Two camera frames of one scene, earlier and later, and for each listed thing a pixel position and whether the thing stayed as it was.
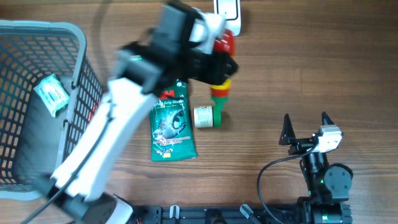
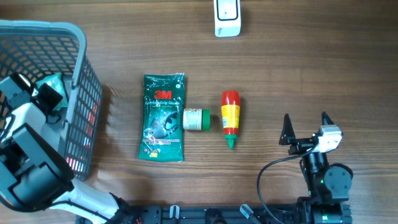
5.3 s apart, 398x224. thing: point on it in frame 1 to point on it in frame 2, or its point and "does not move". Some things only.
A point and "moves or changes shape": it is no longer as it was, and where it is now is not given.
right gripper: [288, 137] does not move
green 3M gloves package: [171, 134] moves or changes shape
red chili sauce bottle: [219, 94] to [231, 113]
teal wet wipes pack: [53, 94] does not move
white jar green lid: [207, 116] to [196, 119]
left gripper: [216, 63] to [55, 96]
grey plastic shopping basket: [33, 144] does not move
